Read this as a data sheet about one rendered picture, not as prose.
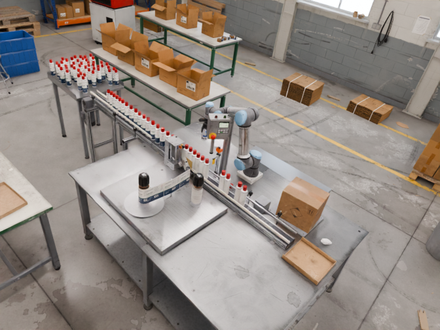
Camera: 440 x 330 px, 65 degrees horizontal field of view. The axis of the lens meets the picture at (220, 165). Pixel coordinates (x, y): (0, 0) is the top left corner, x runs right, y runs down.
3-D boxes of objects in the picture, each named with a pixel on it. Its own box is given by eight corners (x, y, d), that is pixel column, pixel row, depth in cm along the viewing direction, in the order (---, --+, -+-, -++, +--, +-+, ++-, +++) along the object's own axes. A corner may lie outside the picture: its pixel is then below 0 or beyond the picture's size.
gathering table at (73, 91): (58, 135, 474) (46, 71, 418) (99, 122, 513) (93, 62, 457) (85, 160, 438) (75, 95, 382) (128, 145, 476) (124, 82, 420)
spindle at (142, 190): (135, 201, 268) (135, 173, 250) (145, 196, 273) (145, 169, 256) (143, 208, 263) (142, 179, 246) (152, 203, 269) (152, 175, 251)
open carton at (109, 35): (95, 50, 529) (92, 24, 507) (119, 44, 558) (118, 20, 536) (110, 57, 511) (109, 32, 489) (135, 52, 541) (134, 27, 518)
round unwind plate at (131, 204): (116, 201, 267) (116, 200, 266) (148, 185, 286) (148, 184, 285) (139, 224, 252) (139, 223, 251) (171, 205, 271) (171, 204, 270)
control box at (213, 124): (205, 133, 285) (208, 112, 274) (226, 133, 289) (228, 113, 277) (207, 139, 277) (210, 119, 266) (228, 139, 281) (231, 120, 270)
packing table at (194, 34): (137, 50, 760) (137, 12, 713) (165, 44, 811) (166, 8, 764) (209, 86, 656) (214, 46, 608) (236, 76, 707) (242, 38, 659)
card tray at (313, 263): (281, 257, 249) (283, 254, 247) (301, 239, 266) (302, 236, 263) (316, 285, 234) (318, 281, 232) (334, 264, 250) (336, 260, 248)
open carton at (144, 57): (128, 70, 485) (127, 43, 462) (152, 63, 515) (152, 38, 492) (146, 79, 468) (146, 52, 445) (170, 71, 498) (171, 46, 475)
